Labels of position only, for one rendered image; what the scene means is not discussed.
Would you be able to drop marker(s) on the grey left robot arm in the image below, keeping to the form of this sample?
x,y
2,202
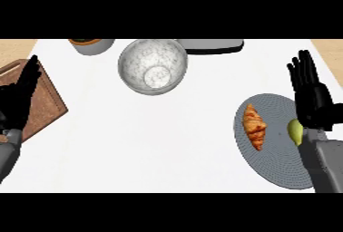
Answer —
x,y
9,154

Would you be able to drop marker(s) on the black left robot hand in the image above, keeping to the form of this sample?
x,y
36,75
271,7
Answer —
x,y
17,93

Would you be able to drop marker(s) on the grey pot with orange rim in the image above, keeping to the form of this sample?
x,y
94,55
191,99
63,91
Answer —
x,y
92,46

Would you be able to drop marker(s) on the round grey woven placemat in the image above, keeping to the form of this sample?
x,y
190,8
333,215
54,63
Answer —
x,y
273,151

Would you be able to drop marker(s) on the yellow-green lemon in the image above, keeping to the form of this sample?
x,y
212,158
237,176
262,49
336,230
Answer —
x,y
295,131

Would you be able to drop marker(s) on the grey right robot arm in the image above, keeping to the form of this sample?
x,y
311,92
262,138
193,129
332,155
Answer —
x,y
326,163

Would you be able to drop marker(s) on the white marble bowl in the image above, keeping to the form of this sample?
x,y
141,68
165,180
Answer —
x,y
153,67

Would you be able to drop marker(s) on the grey and black appliance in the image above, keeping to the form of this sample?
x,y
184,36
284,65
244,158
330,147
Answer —
x,y
212,45

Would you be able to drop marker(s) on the brown wooden cutting board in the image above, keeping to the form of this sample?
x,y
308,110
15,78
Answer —
x,y
45,105

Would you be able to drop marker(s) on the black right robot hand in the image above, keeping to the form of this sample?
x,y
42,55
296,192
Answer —
x,y
314,96

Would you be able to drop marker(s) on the golden brown croissant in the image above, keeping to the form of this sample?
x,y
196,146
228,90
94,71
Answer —
x,y
255,127

